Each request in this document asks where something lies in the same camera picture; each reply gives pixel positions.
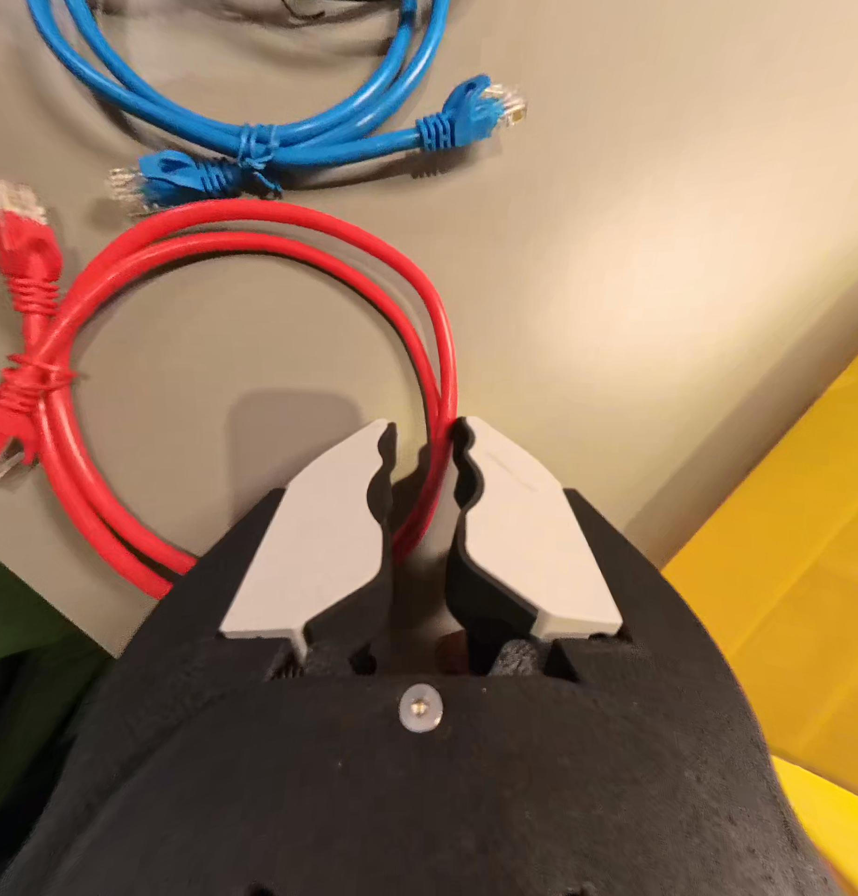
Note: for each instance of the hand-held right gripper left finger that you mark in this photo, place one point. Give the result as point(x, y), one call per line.
point(317, 553)

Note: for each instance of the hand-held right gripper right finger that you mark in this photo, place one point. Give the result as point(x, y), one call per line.
point(534, 546)

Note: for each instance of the yellow plastic bin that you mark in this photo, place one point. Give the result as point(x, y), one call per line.
point(786, 595)

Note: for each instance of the green sweatshirt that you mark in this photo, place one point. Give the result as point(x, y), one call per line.
point(16, 616)

